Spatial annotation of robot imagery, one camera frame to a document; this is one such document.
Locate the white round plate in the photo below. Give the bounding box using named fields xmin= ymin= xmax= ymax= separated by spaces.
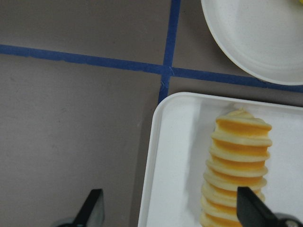
xmin=201 ymin=0 xmax=303 ymax=86

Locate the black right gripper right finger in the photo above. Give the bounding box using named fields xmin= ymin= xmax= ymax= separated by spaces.
xmin=236 ymin=187 xmax=303 ymax=227

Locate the white rectangular tray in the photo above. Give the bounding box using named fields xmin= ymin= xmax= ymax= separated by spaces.
xmin=138 ymin=92 xmax=303 ymax=227

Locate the yellow striped bread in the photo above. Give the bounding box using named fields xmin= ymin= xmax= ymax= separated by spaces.
xmin=200 ymin=108 xmax=272 ymax=227

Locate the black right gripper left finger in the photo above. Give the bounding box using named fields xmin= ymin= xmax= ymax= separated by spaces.
xmin=56 ymin=189 xmax=105 ymax=227

